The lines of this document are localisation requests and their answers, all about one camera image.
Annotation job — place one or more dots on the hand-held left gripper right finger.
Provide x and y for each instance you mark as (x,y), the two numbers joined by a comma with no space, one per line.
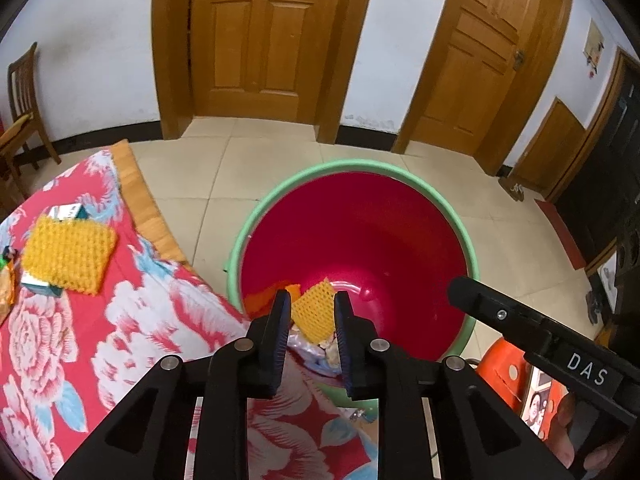
(345,345)

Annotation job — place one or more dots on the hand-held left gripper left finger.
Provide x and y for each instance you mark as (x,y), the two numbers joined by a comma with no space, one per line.
(280,340)

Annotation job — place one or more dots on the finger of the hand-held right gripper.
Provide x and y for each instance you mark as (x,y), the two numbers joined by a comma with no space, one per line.
(500,312)

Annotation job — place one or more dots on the small yellow knitted cloth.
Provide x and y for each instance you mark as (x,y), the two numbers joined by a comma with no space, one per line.
(315,310)

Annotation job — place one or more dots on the red basin with green rim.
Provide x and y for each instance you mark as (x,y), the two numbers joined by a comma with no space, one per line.
(375,230)

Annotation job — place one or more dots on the person's right hand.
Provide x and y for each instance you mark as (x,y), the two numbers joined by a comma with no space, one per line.
(562,427)

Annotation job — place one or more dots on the clear crumpled plastic bag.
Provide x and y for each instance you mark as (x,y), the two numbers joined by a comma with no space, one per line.
(312,355)

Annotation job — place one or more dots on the orange cloth in bucket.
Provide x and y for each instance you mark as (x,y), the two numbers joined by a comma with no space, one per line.
(257,304)

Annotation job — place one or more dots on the small orange yellow item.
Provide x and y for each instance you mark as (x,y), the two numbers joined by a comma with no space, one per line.
(293,291)

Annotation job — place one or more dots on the orange plastic stool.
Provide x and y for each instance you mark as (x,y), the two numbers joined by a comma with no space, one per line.
(500,365)

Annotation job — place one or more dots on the smartphone with lit screen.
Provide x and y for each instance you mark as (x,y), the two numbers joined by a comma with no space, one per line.
(536,400)

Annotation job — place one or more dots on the red doormat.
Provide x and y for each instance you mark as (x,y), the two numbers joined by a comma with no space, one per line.
(560,232)

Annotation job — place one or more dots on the pair of beige shoes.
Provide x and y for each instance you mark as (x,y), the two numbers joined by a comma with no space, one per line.
(514,192)

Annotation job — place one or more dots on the red floral tablecloth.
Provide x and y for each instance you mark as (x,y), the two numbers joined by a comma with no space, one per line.
(125,310)

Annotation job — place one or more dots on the small plain wooden door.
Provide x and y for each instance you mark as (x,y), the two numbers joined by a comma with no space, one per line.
(550,150)

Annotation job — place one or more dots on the wooden table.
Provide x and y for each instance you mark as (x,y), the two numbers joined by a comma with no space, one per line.
(145,200)

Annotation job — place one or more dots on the large yellow knitted pad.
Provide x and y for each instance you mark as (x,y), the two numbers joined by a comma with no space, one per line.
(70,252)

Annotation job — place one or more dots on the white teal small box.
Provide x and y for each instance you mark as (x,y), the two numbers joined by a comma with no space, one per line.
(40,286)
(65,212)

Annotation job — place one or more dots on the wooden door with metal latch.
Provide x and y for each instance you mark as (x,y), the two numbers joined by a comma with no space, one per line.
(480,60)

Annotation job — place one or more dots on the orange snack packet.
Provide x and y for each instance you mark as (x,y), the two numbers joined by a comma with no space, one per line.
(7,295)

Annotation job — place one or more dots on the large panelled wooden door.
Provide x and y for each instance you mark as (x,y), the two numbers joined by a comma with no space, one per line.
(260,35)

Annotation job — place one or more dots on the wooden slat-back chair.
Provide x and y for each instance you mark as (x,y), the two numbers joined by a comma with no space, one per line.
(22,90)

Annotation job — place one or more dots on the dark door with wooden frame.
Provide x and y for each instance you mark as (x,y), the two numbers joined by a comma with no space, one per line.
(615,160)

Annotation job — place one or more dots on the wall poster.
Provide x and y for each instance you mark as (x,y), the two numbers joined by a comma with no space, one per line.
(595,42)

